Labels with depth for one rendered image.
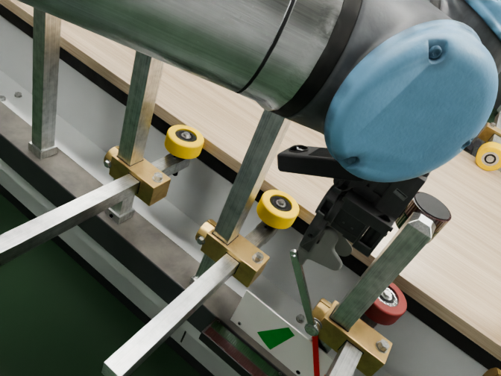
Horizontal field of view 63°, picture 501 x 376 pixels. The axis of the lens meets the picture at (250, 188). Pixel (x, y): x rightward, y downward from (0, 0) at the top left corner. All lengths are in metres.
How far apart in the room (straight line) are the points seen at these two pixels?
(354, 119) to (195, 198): 0.88
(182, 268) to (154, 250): 0.07
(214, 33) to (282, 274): 0.87
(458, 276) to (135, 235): 0.68
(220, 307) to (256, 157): 0.35
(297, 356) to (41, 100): 0.74
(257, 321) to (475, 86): 0.65
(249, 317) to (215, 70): 0.65
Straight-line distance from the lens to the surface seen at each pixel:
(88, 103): 1.25
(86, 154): 1.24
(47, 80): 0.97
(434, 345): 0.98
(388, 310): 0.75
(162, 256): 0.90
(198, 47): 0.20
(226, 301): 0.87
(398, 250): 0.60
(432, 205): 0.63
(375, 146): 0.22
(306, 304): 0.67
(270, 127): 0.60
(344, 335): 0.72
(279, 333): 0.79
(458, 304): 0.88
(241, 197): 0.68
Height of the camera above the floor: 1.39
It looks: 37 degrees down
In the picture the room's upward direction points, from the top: 24 degrees clockwise
